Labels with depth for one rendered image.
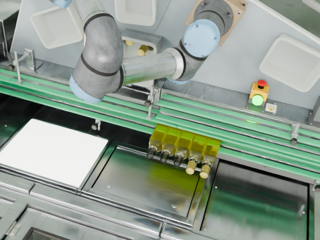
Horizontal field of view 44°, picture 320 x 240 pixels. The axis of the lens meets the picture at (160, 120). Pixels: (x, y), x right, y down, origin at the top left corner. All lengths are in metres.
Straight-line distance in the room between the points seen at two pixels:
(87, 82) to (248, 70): 0.82
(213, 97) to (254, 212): 0.51
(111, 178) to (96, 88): 0.63
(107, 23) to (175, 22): 0.64
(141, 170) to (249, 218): 0.49
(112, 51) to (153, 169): 0.78
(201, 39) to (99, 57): 0.41
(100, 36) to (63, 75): 0.89
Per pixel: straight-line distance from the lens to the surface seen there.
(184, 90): 1.76
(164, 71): 1.37
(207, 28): 1.38
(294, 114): 1.78
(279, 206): 1.81
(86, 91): 1.19
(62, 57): 2.06
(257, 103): 1.72
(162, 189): 1.69
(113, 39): 1.13
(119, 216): 1.59
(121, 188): 1.68
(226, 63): 1.77
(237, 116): 1.71
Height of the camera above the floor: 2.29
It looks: 50 degrees down
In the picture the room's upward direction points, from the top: 153 degrees counter-clockwise
